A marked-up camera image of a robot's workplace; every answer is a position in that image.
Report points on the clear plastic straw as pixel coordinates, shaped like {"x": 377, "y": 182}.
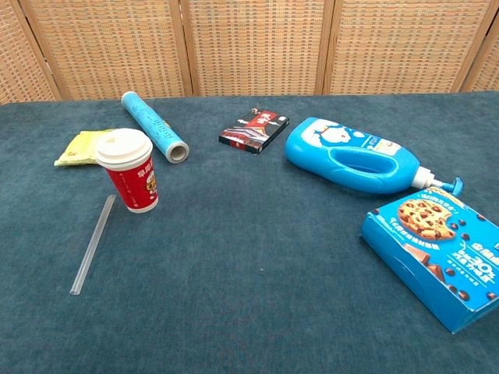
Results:
{"x": 93, "y": 243}

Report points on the red paper cup white lid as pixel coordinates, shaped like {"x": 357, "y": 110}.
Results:
{"x": 132, "y": 183}

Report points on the black red card box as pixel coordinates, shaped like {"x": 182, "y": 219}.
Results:
{"x": 253, "y": 130}

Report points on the blue pump detergent bottle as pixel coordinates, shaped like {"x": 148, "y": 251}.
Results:
{"x": 312, "y": 152}

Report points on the blue table cloth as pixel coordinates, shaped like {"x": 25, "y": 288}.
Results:
{"x": 249, "y": 292}

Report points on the blue cling film roll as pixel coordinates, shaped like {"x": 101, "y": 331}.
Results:
{"x": 156, "y": 126}

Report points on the wicker folding screen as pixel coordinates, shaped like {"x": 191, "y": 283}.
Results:
{"x": 253, "y": 46}

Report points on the yellow snack packet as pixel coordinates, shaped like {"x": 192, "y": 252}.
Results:
{"x": 78, "y": 150}

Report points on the blue chocolate cookie box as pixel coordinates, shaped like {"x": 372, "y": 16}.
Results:
{"x": 429, "y": 253}

